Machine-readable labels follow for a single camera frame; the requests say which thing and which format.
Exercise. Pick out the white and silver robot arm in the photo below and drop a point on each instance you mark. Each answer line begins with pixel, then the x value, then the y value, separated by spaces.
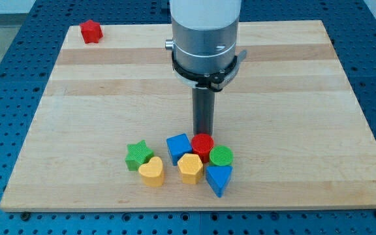
pixel 204 33

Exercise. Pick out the red star block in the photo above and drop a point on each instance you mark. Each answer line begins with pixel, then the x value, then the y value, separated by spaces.
pixel 91 31

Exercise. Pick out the wooden board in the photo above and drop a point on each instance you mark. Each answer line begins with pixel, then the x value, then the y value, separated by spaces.
pixel 299 136

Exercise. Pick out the green cylinder block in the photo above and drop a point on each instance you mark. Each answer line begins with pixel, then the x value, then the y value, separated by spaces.
pixel 221 156

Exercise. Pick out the yellow heart block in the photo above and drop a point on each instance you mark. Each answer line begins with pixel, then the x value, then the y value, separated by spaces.
pixel 152 172

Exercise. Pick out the red cylinder block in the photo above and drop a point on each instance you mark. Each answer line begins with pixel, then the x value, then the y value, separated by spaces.
pixel 201 145

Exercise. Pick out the green star block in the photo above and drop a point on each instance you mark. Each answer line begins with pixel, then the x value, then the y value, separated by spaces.
pixel 138 154

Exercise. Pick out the blue triangle block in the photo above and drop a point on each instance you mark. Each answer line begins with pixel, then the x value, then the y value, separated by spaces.
pixel 218 178

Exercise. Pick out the blue cube block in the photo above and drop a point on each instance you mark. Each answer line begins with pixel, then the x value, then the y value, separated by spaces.
pixel 178 146

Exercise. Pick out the yellow hexagon block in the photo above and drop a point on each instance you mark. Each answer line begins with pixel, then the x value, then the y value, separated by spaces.
pixel 190 168

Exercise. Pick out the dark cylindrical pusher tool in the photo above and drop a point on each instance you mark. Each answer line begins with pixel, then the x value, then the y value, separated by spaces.
pixel 203 110

